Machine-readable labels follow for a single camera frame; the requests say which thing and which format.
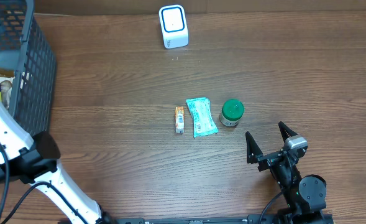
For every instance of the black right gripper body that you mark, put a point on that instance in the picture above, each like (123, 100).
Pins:
(271, 157)

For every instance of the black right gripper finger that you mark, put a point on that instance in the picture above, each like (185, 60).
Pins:
(286, 132)
(253, 150)

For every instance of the grey plastic mesh basket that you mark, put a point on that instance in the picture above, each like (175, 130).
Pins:
(25, 50)

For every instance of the green lid jar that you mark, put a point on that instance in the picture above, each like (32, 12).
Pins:
(231, 113)

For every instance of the teal plastic packet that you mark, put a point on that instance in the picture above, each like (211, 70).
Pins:
(200, 111)

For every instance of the beige snack pouch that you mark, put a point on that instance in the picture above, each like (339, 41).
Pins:
(6, 80)

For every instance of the orange small snack box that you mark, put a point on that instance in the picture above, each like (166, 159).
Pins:
(179, 120)

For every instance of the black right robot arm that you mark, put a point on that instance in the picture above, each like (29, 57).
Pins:
(304, 196)

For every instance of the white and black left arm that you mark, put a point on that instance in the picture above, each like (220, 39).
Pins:
(28, 153)

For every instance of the white barcode scanner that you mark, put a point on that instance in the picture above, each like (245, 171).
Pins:
(173, 26)

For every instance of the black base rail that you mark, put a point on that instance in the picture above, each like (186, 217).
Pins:
(195, 221)

